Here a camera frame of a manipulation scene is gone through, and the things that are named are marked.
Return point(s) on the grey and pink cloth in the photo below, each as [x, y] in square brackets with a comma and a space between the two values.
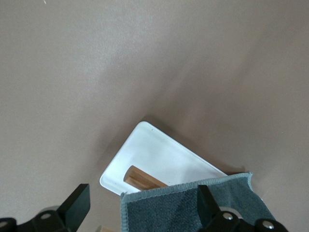
[164, 207]

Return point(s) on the brown wooden stick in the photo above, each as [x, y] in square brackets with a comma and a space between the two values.
[142, 178]

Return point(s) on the white rectangular tray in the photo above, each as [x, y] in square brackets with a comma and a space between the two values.
[154, 154]

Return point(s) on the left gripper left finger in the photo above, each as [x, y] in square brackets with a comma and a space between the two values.
[74, 205]

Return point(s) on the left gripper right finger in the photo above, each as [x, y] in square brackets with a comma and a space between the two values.
[208, 207]

